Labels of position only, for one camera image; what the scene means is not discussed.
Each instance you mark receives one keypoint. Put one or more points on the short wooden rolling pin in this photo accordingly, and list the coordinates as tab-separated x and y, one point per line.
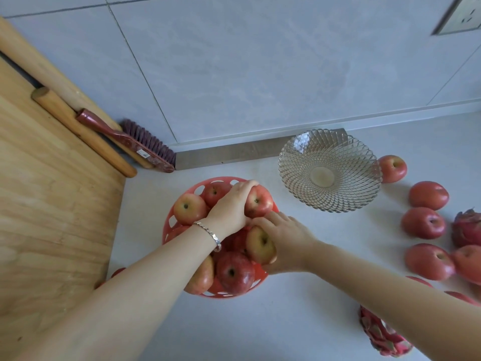
82	131

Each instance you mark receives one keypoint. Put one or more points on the person's left hand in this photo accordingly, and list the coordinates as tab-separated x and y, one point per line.
229	214

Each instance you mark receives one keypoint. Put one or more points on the white wall socket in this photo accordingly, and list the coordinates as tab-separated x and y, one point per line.
466	14

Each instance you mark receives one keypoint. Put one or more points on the person's right hand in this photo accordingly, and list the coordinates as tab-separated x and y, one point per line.
295	248

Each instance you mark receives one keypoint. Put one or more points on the person's right forearm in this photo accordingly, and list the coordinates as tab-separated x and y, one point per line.
394	297

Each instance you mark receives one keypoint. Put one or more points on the grey metal bar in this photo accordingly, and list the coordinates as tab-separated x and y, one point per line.
225	154

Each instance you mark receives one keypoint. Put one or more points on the yellow green apple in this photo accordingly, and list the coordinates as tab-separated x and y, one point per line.
259	244

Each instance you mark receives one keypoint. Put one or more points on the pink perforated plastic bowl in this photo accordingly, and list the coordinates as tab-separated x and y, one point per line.
215	288

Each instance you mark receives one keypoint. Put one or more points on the person's left forearm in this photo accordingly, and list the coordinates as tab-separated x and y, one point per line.
112	308

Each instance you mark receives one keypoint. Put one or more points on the clear glass fruit bowl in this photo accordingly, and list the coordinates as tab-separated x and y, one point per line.
327	176

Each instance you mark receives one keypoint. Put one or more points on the small dark red plum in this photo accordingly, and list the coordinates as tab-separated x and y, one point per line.
117	272

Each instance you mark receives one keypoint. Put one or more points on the large dark red apple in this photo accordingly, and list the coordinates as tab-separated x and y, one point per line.
235	273

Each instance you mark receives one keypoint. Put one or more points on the pink dragon fruit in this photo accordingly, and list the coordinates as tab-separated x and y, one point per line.
383	334
468	229

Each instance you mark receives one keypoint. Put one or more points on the large wooden cutting board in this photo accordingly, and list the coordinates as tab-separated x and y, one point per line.
49	203

